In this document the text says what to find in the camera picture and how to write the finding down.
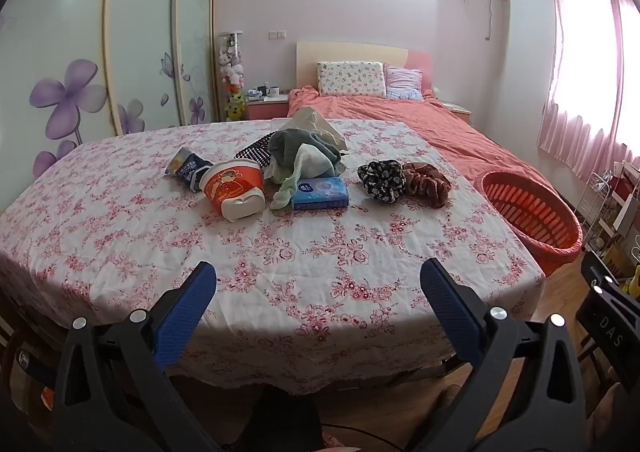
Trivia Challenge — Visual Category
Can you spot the red white instant noodle cup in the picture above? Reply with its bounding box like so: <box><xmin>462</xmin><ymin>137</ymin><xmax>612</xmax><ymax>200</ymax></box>
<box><xmin>202</xmin><ymin>158</ymin><xmax>267</xmax><ymax>223</ymax></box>

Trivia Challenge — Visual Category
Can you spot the clear tube of plush toys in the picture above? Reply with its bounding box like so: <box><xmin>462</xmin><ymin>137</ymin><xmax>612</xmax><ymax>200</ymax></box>
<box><xmin>217</xmin><ymin>31</ymin><xmax>247</xmax><ymax>122</ymax></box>

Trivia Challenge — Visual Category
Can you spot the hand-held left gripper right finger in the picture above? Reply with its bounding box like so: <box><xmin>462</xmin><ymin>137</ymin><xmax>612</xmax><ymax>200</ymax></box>
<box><xmin>405</xmin><ymin>258</ymin><xmax>588</xmax><ymax>452</ymax></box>

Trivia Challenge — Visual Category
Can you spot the grey sock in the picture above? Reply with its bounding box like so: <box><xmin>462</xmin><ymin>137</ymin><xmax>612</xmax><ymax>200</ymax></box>
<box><xmin>268</xmin><ymin>128</ymin><xmax>347</xmax><ymax>173</ymax></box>

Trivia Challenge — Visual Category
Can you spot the blue tissue pack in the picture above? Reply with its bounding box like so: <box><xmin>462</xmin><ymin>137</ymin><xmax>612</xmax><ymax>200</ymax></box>
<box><xmin>291</xmin><ymin>176</ymin><xmax>350</xmax><ymax>211</ymax></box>

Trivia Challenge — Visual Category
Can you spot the crumpled blue snack packet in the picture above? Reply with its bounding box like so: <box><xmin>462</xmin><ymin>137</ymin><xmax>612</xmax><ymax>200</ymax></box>
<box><xmin>165</xmin><ymin>147</ymin><xmax>215</xmax><ymax>193</ymax></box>

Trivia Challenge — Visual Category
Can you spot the wardrobe with flower glass doors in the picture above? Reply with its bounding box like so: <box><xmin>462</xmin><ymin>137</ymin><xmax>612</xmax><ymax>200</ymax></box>
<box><xmin>0</xmin><ymin>0</ymin><xmax>221</xmax><ymax>183</ymax></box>

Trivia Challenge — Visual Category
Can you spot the striped pink pillow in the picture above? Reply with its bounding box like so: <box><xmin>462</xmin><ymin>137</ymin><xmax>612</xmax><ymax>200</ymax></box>
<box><xmin>384</xmin><ymin>64</ymin><xmax>426</xmax><ymax>100</ymax></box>

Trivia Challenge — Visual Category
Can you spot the bed with pink cover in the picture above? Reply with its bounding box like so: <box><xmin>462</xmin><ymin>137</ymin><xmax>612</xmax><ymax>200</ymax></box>
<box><xmin>287</xmin><ymin>86</ymin><xmax>576</xmax><ymax>213</ymax></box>

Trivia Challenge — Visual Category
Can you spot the beige nightstand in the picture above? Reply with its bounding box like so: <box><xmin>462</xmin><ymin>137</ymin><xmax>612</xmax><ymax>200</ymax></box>
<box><xmin>440</xmin><ymin>99</ymin><xmax>473</xmax><ymax>125</ymax></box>

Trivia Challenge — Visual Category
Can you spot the white shelf cart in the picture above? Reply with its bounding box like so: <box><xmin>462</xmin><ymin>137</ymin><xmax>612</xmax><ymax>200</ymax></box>
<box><xmin>607</xmin><ymin>159</ymin><xmax>640</xmax><ymax>253</ymax></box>

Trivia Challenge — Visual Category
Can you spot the yellow bag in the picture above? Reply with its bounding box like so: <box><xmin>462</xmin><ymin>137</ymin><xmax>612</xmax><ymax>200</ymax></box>
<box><xmin>621</xmin><ymin>264</ymin><xmax>640</xmax><ymax>299</ymax></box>

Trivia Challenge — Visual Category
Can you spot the pink nightstand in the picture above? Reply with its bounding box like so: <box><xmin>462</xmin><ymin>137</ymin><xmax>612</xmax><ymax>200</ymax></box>
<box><xmin>246</xmin><ymin>94</ymin><xmax>291</xmax><ymax>122</ymax></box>

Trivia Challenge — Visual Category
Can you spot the beige pink bed headboard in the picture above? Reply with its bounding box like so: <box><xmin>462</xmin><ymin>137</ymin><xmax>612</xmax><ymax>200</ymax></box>
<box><xmin>296</xmin><ymin>42</ymin><xmax>433</xmax><ymax>93</ymax></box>

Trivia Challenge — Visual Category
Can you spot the black polka dot cloth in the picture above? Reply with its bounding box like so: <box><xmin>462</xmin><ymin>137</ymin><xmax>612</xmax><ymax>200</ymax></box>
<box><xmin>235</xmin><ymin>130</ymin><xmax>278</xmax><ymax>168</ymax></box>

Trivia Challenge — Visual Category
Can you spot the floral white pillow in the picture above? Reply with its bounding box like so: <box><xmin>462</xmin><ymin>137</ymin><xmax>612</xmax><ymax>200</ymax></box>
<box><xmin>316</xmin><ymin>61</ymin><xmax>387</xmax><ymax>98</ymax></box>

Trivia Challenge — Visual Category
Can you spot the black floral scrunchie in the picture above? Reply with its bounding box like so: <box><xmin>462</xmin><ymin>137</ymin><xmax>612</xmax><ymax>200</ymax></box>
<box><xmin>357</xmin><ymin>158</ymin><xmax>407</xmax><ymax>204</ymax></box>

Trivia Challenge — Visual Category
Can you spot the floral pink white tablecloth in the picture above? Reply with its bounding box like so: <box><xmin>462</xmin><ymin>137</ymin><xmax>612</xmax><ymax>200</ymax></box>
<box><xmin>0</xmin><ymin>118</ymin><xmax>546</xmax><ymax>393</ymax></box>

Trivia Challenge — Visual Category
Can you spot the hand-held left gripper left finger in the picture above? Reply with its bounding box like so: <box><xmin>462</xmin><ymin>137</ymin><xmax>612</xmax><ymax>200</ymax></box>
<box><xmin>50</xmin><ymin>261</ymin><xmax>221</xmax><ymax>452</ymax></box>

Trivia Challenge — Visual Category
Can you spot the light green cloth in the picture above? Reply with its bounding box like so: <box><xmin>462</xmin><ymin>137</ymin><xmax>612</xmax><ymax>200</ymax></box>
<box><xmin>270</xmin><ymin>143</ymin><xmax>346</xmax><ymax>210</ymax></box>

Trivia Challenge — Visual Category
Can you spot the beige tissue paper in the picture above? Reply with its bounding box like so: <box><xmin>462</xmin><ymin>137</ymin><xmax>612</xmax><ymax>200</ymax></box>
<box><xmin>282</xmin><ymin>108</ymin><xmax>349</xmax><ymax>151</ymax></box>

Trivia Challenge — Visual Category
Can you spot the white wire rack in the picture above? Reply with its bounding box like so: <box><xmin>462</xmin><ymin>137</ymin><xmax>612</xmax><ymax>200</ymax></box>
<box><xmin>575</xmin><ymin>172</ymin><xmax>616</xmax><ymax>253</ymax></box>

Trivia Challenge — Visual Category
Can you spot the person's right forearm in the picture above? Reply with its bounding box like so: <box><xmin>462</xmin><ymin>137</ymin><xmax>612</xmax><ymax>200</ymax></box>
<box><xmin>587</xmin><ymin>379</ymin><xmax>628</xmax><ymax>452</ymax></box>

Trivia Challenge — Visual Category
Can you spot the yellow plush toy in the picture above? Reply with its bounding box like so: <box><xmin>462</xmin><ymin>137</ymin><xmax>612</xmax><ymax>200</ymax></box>
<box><xmin>225</xmin><ymin>89</ymin><xmax>248</xmax><ymax>122</ymax></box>

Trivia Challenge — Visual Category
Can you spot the brown scrunchie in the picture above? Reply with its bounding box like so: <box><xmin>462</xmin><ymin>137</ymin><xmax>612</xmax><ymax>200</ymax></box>
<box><xmin>401</xmin><ymin>162</ymin><xmax>453</xmax><ymax>209</ymax></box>

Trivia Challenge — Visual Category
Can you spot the red plastic laundry basket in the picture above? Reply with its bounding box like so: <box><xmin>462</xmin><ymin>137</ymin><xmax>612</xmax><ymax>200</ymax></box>
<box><xmin>480</xmin><ymin>171</ymin><xmax>585</xmax><ymax>278</ymax></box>

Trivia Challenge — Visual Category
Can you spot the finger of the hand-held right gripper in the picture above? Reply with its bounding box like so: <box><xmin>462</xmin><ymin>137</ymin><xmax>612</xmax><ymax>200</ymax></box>
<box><xmin>580</xmin><ymin>249</ymin><xmax>640</xmax><ymax>315</ymax></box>

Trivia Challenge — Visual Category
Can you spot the pink curtain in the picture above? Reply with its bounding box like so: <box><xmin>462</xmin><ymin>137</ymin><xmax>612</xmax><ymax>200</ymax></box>
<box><xmin>537</xmin><ymin>0</ymin><xmax>640</xmax><ymax>175</ymax></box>

